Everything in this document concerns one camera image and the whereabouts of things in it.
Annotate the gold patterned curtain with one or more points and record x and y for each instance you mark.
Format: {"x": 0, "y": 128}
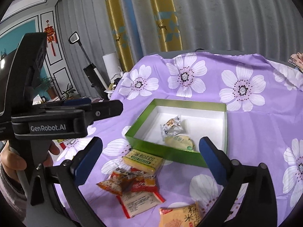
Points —
{"x": 142, "y": 27}

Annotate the orange triangular snack packet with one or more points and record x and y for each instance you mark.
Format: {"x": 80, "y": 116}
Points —
{"x": 118, "y": 181}

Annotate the red white snack packet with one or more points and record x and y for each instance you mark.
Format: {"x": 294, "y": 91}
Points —
{"x": 134, "y": 203}

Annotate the red chinese knot ornament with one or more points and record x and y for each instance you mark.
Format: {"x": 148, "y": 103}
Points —
{"x": 51, "y": 36}

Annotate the black television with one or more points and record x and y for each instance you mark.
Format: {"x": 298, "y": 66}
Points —
{"x": 10, "y": 98}

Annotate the green cardboard box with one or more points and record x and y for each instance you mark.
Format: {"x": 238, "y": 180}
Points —
{"x": 198, "y": 119}

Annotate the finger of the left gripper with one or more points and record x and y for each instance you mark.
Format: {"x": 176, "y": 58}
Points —
{"x": 76, "y": 102}
{"x": 102, "y": 110}

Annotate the person's left hand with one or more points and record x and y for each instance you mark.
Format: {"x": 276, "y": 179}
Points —
{"x": 12, "y": 162}

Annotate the black upright vacuum cleaner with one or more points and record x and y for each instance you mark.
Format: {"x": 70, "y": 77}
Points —
{"x": 91, "y": 71}

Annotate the white cylindrical appliance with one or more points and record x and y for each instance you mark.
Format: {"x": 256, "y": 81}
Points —
{"x": 112, "y": 65}

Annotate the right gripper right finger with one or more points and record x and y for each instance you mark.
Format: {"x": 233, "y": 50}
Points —
{"x": 258, "y": 207}

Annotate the red orange snack packet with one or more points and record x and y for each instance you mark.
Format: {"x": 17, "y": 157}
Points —
{"x": 143, "y": 182}

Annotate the yellow rice cracker packet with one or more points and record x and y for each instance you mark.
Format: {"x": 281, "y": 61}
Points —
{"x": 187, "y": 216}

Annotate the pale green snack packet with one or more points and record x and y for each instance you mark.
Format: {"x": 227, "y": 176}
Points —
{"x": 182, "y": 142}

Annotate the grey curtain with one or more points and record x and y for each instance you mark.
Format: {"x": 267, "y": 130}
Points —
{"x": 272, "y": 28}

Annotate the silver wrapped snack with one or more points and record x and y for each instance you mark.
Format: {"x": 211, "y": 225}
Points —
{"x": 172, "y": 127}

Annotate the folded clothes pile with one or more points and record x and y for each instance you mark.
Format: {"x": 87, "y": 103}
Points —
{"x": 296, "y": 60}

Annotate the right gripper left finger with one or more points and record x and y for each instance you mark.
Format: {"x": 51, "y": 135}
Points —
{"x": 71, "y": 174}

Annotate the potted plant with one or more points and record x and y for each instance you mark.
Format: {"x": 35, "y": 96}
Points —
{"x": 47, "y": 84}

